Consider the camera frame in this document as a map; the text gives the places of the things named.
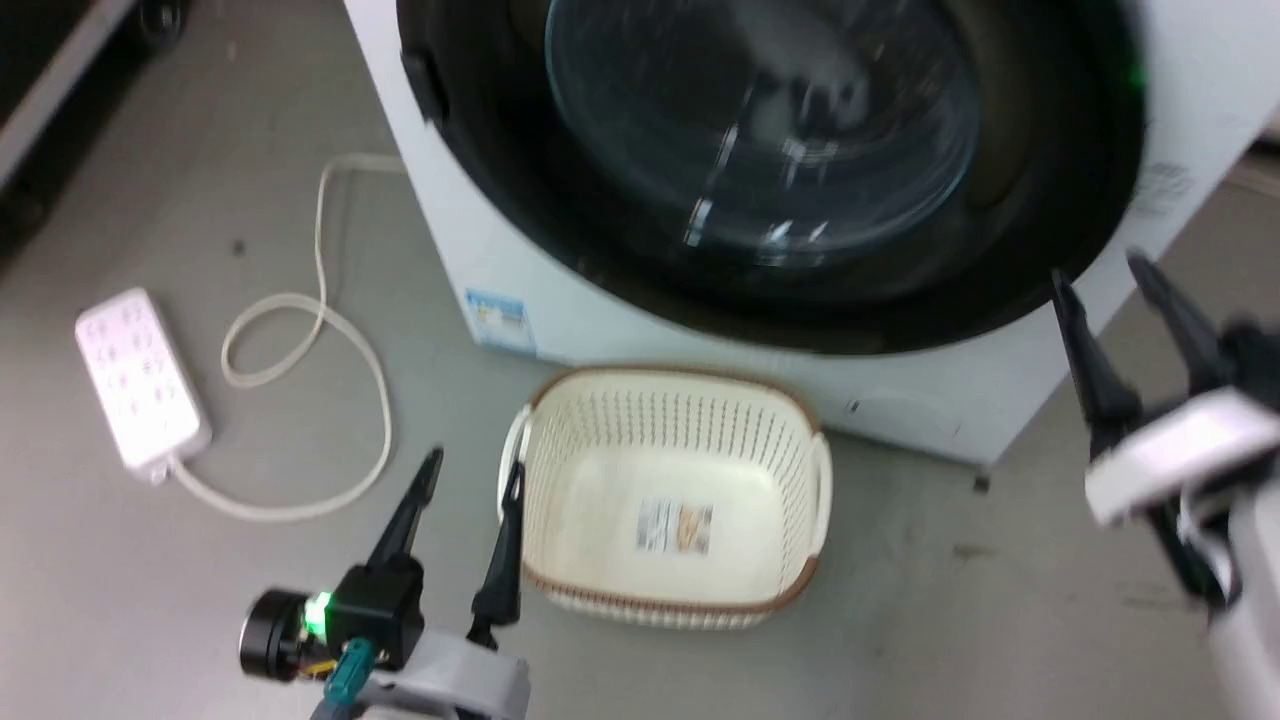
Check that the blue energy label sticker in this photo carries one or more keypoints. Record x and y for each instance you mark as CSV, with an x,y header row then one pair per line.
x,y
498,320

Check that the white front-load washing machine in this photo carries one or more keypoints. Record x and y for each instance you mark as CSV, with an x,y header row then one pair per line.
x,y
700,335

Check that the paper label in basket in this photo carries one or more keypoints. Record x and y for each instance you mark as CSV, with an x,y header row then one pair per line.
x,y
675,527

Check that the black round washer door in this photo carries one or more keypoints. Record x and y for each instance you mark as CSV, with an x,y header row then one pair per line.
x,y
560,190

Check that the black caster wheel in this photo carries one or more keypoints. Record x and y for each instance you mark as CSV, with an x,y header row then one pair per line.
x,y
162,18

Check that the white power strip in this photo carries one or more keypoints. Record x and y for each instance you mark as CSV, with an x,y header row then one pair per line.
x,y
135,380

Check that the dark furniture with grey edge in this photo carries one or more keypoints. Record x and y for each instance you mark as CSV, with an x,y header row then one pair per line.
x,y
40,100

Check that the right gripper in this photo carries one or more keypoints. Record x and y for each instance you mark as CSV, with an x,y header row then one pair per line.
x,y
1180,455

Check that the grey text sticker on washer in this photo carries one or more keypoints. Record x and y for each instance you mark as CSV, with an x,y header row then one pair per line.
x,y
1166,190

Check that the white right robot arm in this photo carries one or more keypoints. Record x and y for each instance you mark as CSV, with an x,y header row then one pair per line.
x,y
1250,600

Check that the black cylindrical wrist camera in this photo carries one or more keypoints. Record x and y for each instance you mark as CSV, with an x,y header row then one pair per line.
x,y
272,636

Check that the cream plastic laundry basket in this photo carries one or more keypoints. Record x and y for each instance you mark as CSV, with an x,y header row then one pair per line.
x,y
600,490

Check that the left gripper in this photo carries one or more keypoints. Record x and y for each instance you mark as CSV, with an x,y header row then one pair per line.
x,y
420,650

